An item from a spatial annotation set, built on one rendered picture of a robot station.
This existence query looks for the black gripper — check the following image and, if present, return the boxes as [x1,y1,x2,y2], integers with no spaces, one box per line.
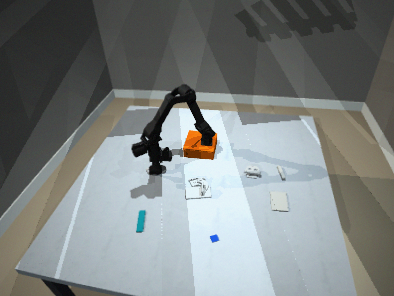
[148,147,162,175]

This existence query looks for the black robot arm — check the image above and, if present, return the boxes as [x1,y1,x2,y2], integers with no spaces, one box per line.
[131,84,216,163]

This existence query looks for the blue flat plate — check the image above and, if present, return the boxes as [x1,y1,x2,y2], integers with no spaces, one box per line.
[210,234,219,243]

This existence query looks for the teal rectangular bar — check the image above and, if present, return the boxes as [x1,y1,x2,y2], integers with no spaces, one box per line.
[136,210,146,232]

